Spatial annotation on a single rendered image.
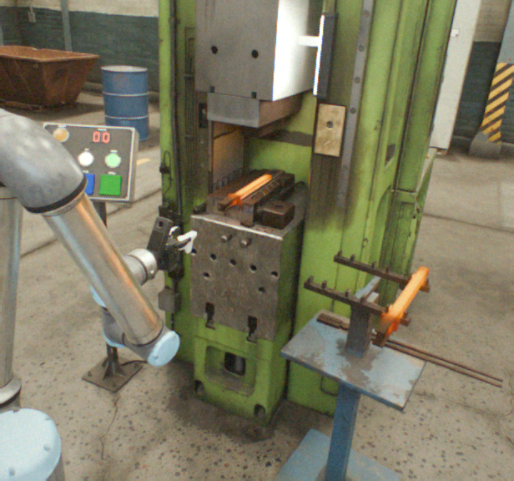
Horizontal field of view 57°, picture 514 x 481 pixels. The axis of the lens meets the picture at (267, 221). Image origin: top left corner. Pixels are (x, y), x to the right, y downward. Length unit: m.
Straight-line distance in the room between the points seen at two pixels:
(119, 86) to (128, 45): 3.34
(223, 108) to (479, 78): 6.04
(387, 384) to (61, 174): 1.07
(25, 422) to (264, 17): 1.25
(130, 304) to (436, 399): 1.78
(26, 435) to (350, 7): 1.42
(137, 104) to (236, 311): 4.81
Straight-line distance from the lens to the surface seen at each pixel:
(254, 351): 1.95
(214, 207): 1.80
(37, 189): 0.86
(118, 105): 6.40
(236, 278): 1.80
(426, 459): 2.26
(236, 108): 1.66
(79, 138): 1.93
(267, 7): 1.59
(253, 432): 2.18
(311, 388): 2.22
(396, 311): 1.32
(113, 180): 1.85
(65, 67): 8.17
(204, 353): 2.10
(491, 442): 2.44
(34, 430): 1.08
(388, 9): 1.63
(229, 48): 1.65
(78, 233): 0.93
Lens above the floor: 1.62
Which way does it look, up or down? 24 degrees down
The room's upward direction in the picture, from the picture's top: 4 degrees clockwise
